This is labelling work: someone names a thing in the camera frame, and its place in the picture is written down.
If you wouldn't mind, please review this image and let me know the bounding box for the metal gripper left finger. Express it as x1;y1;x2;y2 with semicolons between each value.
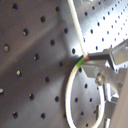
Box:
83;62;128;128

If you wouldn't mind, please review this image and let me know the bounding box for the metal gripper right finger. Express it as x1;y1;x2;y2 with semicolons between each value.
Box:
102;39;128;71

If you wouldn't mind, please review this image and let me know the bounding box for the white cable with coloured marks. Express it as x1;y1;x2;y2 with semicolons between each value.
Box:
65;0;106;128

